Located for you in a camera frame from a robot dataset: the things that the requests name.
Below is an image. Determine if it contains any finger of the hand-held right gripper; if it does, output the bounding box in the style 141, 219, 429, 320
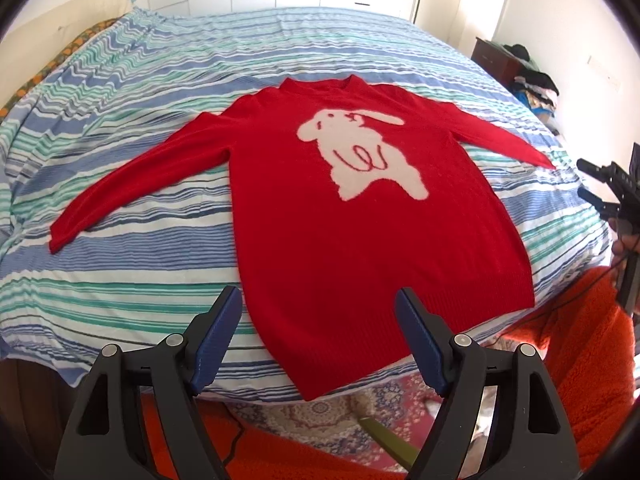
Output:
577, 188, 625, 222
576, 158, 626, 187

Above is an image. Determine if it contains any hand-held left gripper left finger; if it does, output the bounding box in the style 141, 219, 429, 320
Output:
54, 285, 244, 480

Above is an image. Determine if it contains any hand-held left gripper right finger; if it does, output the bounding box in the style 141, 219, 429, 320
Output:
394, 287, 584, 480

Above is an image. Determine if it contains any red sweater with white animal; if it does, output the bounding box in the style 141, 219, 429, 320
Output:
48, 74, 557, 402

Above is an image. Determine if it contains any pile of clothes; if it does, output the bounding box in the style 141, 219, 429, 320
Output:
502, 44, 568, 136

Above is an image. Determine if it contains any person's right hand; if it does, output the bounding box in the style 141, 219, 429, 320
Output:
611, 235, 637, 270

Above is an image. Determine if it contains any yellow green slipper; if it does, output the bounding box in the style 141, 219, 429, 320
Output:
357, 416, 420, 473

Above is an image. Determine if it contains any patterned floor rug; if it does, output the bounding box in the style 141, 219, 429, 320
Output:
197, 367, 501, 473

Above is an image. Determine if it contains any orange fleece garment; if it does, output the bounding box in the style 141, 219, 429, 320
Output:
137, 265, 638, 480

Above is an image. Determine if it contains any dark wooden nightstand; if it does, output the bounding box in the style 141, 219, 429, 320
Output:
472, 36, 525, 86

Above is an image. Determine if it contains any blue green striped bedspread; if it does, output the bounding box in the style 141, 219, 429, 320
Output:
0, 6, 613, 403

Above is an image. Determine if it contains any orange patterned bed sheet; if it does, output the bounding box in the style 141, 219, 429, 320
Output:
0, 16, 123, 118

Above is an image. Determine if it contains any cream padded headboard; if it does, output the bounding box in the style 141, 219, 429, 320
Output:
0, 0, 132, 76

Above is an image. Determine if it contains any black cable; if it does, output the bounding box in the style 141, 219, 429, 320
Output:
537, 266, 621, 318

